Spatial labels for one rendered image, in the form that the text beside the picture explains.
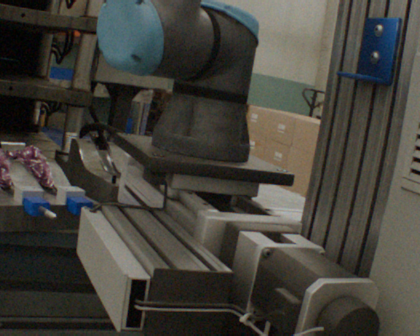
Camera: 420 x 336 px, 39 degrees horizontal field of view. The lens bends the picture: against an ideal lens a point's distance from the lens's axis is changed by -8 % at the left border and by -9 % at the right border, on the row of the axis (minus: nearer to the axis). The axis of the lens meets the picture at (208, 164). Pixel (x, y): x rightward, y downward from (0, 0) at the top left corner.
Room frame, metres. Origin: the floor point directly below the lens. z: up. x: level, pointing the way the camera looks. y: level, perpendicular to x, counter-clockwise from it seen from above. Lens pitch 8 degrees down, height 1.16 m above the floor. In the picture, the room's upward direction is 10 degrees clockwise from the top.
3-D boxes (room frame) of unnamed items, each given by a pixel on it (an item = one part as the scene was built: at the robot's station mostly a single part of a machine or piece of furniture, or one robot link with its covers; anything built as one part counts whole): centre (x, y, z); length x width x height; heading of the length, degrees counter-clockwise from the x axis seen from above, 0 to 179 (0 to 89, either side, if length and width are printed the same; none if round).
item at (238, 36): (0.97, 0.02, 1.20); 0.13 x 0.12 x 0.14; 138
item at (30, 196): (1.14, 0.31, 0.86); 0.13 x 0.05 x 0.05; 47
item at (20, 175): (1.36, 0.48, 0.86); 0.50 x 0.26 x 0.11; 47
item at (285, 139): (5.90, -0.84, 0.47); 1.22 x 0.80 x 0.94; 30
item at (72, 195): (1.22, 0.24, 0.86); 0.13 x 0.05 x 0.05; 47
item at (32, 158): (1.36, 0.47, 0.90); 0.26 x 0.18 x 0.08; 47
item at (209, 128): (0.98, 0.02, 1.09); 0.15 x 0.15 x 0.10
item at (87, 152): (1.61, 0.21, 0.87); 0.50 x 0.26 x 0.14; 29
